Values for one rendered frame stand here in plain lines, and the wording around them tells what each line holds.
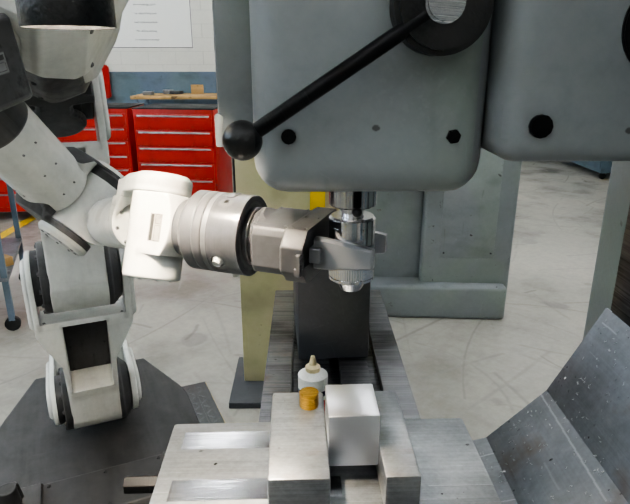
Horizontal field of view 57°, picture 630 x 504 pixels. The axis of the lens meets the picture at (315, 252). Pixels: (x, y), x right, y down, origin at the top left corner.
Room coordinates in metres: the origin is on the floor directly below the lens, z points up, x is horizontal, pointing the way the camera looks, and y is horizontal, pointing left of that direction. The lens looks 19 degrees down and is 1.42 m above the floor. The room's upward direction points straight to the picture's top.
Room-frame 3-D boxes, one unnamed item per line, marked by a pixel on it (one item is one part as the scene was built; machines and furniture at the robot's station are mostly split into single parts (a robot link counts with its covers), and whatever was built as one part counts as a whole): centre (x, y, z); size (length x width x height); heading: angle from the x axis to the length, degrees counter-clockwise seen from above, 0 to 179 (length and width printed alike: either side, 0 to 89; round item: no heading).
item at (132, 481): (0.51, 0.19, 0.98); 0.04 x 0.02 x 0.02; 92
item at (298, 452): (0.52, 0.02, 1.02); 0.15 x 0.06 x 0.04; 2
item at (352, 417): (0.52, -0.04, 1.05); 0.06 x 0.05 x 0.06; 2
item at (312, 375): (0.68, 0.00, 0.99); 0.04 x 0.04 x 0.11
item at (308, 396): (0.57, 0.01, 1.05); 0.02 x 0.02 x 0.02
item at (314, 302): (0.98, -0.02, 1.03); 0.22 x 0.12 x 0.20; 4
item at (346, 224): (0.56, -0.04, 1.26); 0.05 x 0.05 x 0.01
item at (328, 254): (0.53, -0.03, 1.23); 0.06 x 0.02 x 0.03; 70
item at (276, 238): (0.59, 0.05, 1.23); 0.13 x 0.12 x 0.10; 161
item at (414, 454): (0.52, -0.01, 0.99); 0.35 x 0.15 x 0.11; 92
